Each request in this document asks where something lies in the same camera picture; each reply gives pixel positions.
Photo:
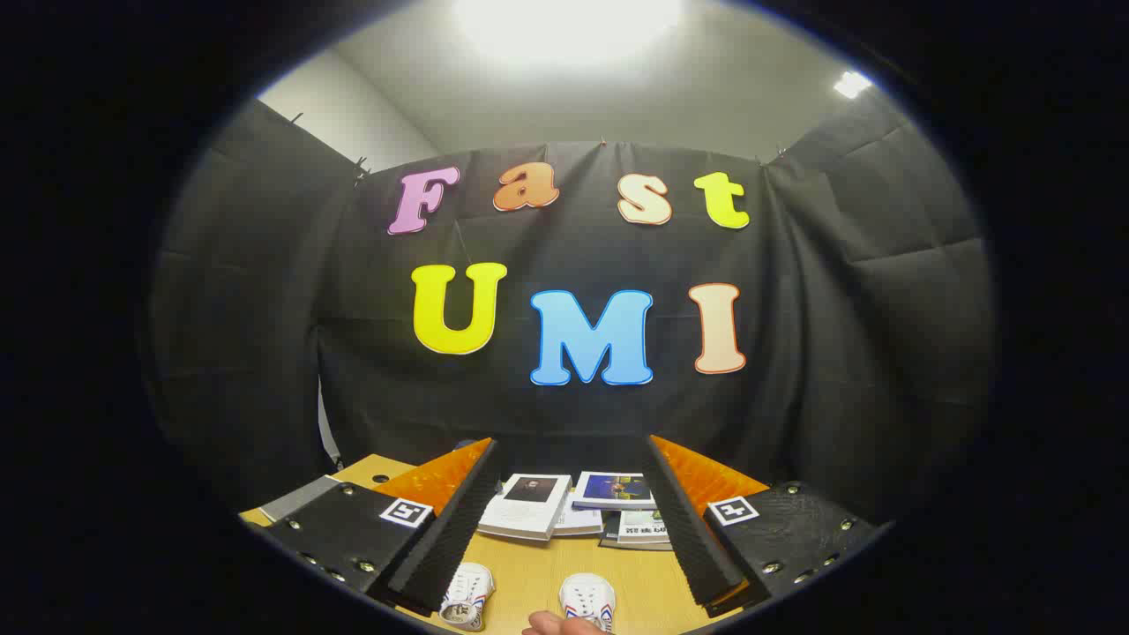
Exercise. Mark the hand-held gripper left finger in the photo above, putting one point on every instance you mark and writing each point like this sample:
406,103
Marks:
450,529

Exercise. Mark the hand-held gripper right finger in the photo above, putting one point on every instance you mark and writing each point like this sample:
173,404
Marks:
692,529

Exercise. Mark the white canvas shoe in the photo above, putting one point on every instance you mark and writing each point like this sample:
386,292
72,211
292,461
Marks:
586,595
466,591

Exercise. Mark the grey fabric storage box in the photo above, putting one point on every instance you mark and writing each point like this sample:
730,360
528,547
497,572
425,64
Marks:
295,500

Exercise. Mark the pale landscape cover book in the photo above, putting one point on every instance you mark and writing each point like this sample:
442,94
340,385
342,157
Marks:
642,526

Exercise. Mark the white book with dark portrait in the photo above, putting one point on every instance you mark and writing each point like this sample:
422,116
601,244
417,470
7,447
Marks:
529,516

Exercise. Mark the dark cover book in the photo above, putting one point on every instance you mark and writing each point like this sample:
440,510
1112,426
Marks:
609,538

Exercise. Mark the blue cover book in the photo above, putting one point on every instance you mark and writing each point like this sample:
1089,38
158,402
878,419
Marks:
613,488

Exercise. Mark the plain white book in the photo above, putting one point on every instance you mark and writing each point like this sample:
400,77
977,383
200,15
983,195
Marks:
578,522

